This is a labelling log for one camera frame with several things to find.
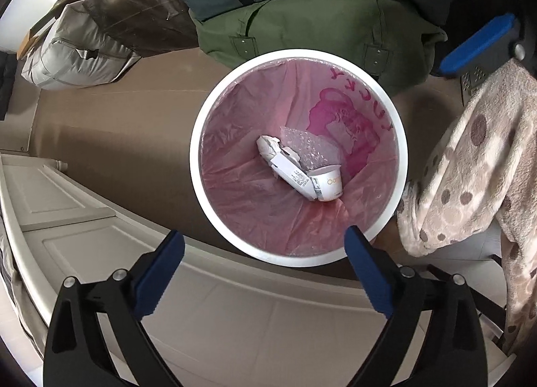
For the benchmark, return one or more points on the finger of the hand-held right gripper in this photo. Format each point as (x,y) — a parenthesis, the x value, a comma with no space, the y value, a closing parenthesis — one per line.
(476,44)

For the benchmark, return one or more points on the green duffel bag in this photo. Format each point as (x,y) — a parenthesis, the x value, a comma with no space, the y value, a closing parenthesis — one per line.
(302,26)

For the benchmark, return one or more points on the bubble wrap sheet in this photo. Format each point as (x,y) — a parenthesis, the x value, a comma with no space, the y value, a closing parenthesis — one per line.
(312,148)

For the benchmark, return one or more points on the white trash bin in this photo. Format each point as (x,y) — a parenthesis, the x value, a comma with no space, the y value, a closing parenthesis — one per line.
(197,185)

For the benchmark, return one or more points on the white paper cup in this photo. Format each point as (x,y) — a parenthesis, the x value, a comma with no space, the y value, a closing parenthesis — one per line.
(329,183)

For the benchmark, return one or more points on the white tissue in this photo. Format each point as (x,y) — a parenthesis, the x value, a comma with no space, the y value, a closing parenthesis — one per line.
(267,147)

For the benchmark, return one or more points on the transparent plastic bag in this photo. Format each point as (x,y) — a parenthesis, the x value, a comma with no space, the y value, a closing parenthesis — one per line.
(134,5)

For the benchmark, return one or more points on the pink plastic bin liner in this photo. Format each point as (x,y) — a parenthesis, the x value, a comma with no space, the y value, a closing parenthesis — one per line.
(251,219)

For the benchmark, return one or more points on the grey storage bag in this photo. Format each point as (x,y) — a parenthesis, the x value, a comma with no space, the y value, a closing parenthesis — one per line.
(71,51)

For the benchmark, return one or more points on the long white box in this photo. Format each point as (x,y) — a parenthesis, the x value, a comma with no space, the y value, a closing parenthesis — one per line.
(293,173)

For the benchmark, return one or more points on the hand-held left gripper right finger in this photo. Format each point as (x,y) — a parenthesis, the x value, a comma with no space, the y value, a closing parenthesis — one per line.
(371,278)

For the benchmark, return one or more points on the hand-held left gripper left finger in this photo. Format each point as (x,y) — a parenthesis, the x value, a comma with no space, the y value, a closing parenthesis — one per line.
(157,282)

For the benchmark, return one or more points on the polka dot beige blanket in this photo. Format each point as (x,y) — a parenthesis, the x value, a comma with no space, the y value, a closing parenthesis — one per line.
(457,211)

